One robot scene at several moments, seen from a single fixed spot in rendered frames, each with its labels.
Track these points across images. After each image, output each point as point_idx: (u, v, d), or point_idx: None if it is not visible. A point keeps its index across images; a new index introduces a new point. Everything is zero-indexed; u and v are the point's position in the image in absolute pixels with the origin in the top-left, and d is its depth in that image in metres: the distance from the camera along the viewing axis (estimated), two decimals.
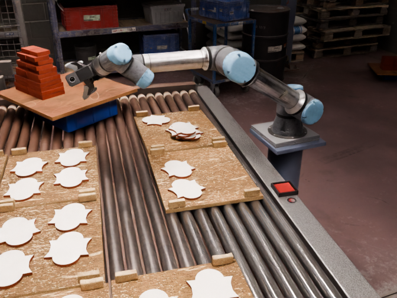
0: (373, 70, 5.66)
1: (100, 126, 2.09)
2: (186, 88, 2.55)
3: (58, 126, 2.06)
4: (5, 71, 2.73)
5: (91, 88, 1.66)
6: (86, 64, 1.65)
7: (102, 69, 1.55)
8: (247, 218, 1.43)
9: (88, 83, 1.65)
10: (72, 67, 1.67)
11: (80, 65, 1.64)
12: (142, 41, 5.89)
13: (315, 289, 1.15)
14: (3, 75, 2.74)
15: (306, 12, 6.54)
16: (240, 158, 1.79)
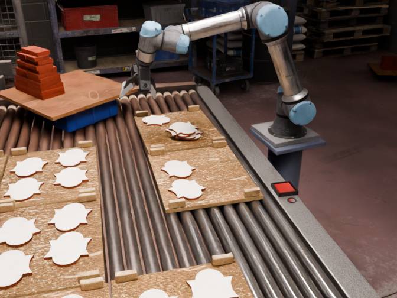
0: (373, 70, 5.66)
1: (100, 126, 2.09)
2: (186, 88, 2.55)
3: (58, 126, 2.06)
4: (5, 71, 2.73)
5: (154, 81, 1.83)
6: (134, 73, 1.79)
7: (152, 54, 1.72)
8: (247, 218, 1.43)
9: (150, 80, 1.81)
10: (128, 88, 1.82)
11: (133, 78, 1.79)
12: None
13: (315, 289, 1.15)
14: (3, 75, 2.74)
15: (306, 12, 6.54)
16: (240, 158, 1.79)
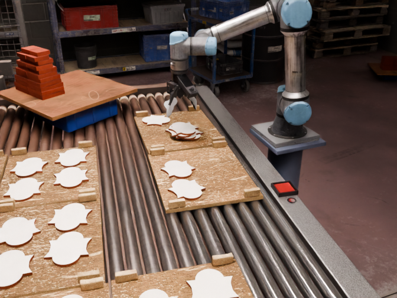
0: (373, 70, 5.66)
1: (100, 126, 2.09)
2: None
3: (58, 126, 2.06)
4: (5, 71, 2.73)
5: None
6: (173, 87, 1.85)
7: (186, 60, 1.80)
8: (247, 218, 1.43)
9: None
10: (173, 103, 1.85)
11: (175, 91, 1.83)
12: (142, 41, 5.89)
13: (315, 289, 1.15)
14: (3, 75, 2.74)
15: None
16: (240, 158, 1.79)
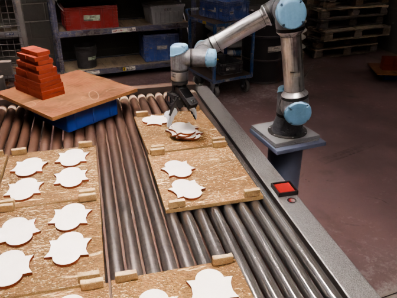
0: (373, 70, 5.66)
1: (100, 126, 2.09)
2: None
3: (58, 126, 2.06)
4: (5, 71, 2.73)
5: None
6: (174, 98, 1.87)
7: (186, 71, 1.82)
8: (247, 218, 1.43)
9: None
10: (173, 114, 1.87)
11: (175, 102, 1.85)
12: (142, 41, 5.89)
13: (315, 289, 1.15)
14: (3, 75, 2.74)
15: (306, 12, 6.54)
16: (240, 158, 1.79)
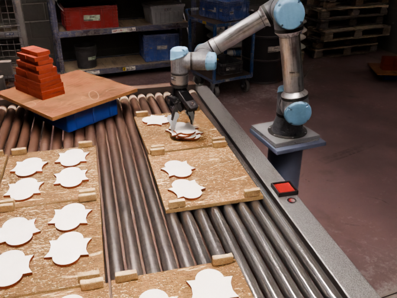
0: (373, 70, 5.66)
1: (100, 126, 2.09)
2: (186, 88, 2.55)
3: (58, 126, 2.06)
4: (5, 71, 2.73)
5: None
6: (174, 101, 1.87)
7: (187, 75, 1.83)
8: (247, 218, 1.43)
9: None
10: (175, 117, 1.88)
11: (175, 106, 1.86)
12: (142, 41, 5.89)
13: (315, 289, 1.15)
14: (3, 75, 2.74)
15: (306, 12, 6.54)
16: (240, 158, 1.79)
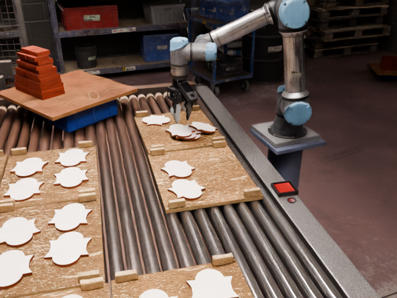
0: (373, 70, 5.66)
1: (100, 126, 2.09)
2: None
3: (58, 126, 2.06)
4: (5, 71, 2.73)
5: None
6: (174, 93, 1.85)
7: (186, 66, 1.81)
8: (247, 218, 1.43)
9: None
10: (178, 110, 1.88)
11: (175, 99, 1.85)
12: (142, 41, 5.89)
13: (315, 289, 1.15)
14: (3, 75, 2.74)
15: None
16: (240, 158, 1.79)
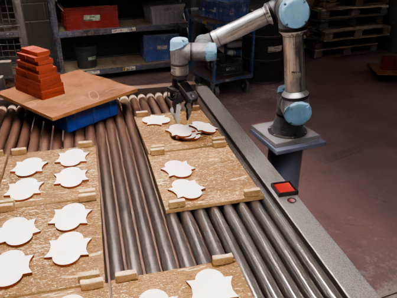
0: (373, 70, 5.66)
1: (100, 126, 2.09)
2: None
3: (58, 126, 2.06)
4: (5, 71, 2.73)
5: None
6: (174, 93, 1.85)
7: (186, 65, 1.81)
8: (247, 218, 1.43)
9: None
10: (178, 110, 1.88)
11: (175, 99, 1.85)
12: (142, 41, 5.89)
13: (315, 289, 1.15)
14: (3, 75, 2.74)
15: None
16: (240, 158, 1.79)
